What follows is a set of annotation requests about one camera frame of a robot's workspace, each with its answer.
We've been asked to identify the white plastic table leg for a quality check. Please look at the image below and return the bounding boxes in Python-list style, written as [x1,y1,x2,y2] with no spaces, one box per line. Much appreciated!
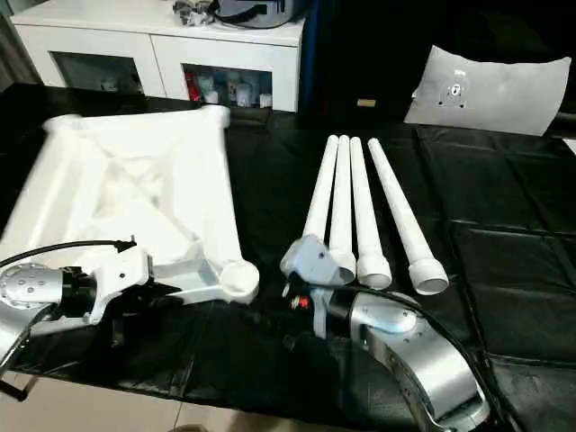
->
[367,138,450,296]
[349,136,392,289]
[328,134,359,284]
[301,134,339,253]

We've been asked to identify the white plastic table top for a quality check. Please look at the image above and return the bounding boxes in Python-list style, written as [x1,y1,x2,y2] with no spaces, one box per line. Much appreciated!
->
[0,103,262,305]

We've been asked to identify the black work mat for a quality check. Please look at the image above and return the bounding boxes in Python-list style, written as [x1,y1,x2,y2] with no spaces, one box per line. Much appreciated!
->
[0,83,576,432]

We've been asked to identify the white cabinet with glass doors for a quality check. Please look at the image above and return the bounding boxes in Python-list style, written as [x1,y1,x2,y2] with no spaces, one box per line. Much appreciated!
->
[12,0,307,113]

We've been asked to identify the grey curtain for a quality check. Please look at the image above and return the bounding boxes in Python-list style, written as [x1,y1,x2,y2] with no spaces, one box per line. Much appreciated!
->
[0,0,46,89]

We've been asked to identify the grey bag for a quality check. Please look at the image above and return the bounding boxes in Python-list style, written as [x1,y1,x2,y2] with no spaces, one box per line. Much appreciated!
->
[211,0,311,31]

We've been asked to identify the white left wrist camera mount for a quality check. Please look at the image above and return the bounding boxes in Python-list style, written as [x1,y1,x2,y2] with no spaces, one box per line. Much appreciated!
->
[87,245,154,325]

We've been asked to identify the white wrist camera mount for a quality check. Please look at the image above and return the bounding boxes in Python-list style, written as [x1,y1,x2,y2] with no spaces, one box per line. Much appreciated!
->
[279,236,356,338]
[87,245,154,325]

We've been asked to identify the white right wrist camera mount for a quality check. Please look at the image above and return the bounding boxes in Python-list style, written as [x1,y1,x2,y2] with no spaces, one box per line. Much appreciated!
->
[279,236,356,338]

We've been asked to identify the black cable clutter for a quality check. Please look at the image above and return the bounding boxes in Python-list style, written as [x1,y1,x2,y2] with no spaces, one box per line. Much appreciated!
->
[173,0,221,26]

